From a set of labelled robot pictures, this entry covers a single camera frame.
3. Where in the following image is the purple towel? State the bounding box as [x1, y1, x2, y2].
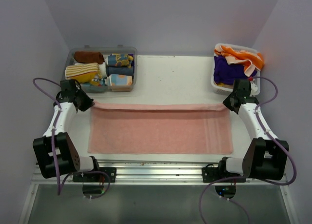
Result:
[213, 56, 248, 85]

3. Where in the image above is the yellow striped rolled towel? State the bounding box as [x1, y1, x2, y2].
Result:
[65, 63, 102, 86]

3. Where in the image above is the brown rolled towel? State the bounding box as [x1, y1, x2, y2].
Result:
[74, 51, 105, 64]

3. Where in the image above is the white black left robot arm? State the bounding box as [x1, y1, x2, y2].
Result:
[33, 80, 101, 182]

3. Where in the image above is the aluminium table edge rail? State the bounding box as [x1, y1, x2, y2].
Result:
[31, 160, 288, 185]

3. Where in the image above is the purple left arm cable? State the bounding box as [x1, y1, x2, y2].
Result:
[32, 78, 111, 200]

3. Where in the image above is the orange white towel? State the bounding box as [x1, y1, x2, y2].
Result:
[214, 44, 265, 77]

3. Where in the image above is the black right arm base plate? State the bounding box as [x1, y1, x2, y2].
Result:
[201, 164, 246, 183]

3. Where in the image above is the white rolled towel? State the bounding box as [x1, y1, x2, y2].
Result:
[99, 63, 108, 78]

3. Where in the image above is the white plastic laundry basket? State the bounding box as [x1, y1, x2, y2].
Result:
[211, 43, 264, 96]

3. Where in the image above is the pink terry towel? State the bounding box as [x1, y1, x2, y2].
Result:
[88, 102, 233, 154]

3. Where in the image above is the dark blue rolled towel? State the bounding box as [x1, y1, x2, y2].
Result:
[106, 66, 134, 76]

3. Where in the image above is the clear plastic storage bin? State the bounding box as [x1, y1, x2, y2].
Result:
[63, 46, 137, 93]

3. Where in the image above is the light blue orange rolled towel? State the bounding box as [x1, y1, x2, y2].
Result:
[105, 74, 133, 86]

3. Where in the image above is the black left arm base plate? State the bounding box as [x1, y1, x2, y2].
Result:
[72, 167, 117, 183]

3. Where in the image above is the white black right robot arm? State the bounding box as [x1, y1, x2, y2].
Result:
[217, 79, 289, 182]

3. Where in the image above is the blue yellow patterned rolled towel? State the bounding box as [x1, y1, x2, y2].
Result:
[105, 54, 134, 68]

